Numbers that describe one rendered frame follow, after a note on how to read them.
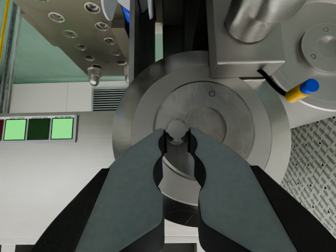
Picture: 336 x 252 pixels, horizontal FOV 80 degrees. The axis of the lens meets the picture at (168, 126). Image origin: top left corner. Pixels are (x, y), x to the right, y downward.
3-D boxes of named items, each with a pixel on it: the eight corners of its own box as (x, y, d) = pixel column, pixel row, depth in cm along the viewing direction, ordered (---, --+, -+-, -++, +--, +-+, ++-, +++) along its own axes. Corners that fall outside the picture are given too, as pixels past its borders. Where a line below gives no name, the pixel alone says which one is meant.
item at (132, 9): (135, -76, 22) (133, 84, 19) (155, 46, 45) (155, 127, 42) (131, -75, 22) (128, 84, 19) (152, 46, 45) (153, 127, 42)
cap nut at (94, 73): (99, 66, 52) (98, 83, 51) (104, 72, 55) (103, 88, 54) (85, 67, 52) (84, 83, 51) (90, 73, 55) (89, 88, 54)
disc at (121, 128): (285, 51, 18) (299, 232, 15) (282, 54, 18) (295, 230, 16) (118, 48, 18) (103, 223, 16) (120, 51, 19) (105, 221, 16)
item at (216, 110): (271, 164, 14) (168, 193, 14) (259, 164, 16) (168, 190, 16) (236, 68, 15) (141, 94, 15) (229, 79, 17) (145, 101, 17)
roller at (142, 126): (268, 67, 17) (277, 209, 15) (212, 123, 43) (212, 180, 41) (135, 64, 18) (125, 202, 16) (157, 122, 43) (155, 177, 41)
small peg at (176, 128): (192, 136, 12) (170, 144, 12) (188, 141, 15) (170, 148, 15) (183, 114, 12) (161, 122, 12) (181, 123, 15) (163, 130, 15)
